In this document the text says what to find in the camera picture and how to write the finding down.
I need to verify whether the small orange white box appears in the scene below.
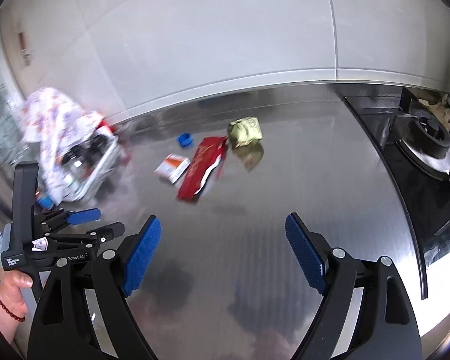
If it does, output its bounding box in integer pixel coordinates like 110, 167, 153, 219
154, 154, 191, 184

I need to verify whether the red foil wrapper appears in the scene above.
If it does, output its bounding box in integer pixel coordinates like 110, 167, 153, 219
177, 136, 227, 202

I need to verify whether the green gold wrapper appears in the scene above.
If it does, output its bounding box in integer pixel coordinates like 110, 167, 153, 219
227, 117, 263, 148

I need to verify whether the person's left hand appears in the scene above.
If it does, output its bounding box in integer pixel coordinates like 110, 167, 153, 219
0, 271, 33, 344

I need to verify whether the brown blue-label bottle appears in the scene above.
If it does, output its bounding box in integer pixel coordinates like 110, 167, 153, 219
35, 193, 55, 211

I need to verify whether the white dish tray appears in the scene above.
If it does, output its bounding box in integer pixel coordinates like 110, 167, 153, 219
61, 126, 121, 203

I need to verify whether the glass teapot black lid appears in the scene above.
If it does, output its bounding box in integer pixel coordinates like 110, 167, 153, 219
61, 134, 112, 167

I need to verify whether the floral patterned cloth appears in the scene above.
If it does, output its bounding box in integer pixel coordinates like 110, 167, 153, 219
20, 87, 104, 204

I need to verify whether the blue bottle cap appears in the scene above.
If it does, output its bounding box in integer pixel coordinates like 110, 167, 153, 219
176, 133, 194, 149

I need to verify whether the black gas stove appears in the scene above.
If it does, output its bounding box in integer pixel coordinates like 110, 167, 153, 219
343, 87, 450, 298

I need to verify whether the red bead bracelet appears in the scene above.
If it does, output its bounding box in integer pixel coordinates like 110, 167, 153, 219
0, 283, 27, 323

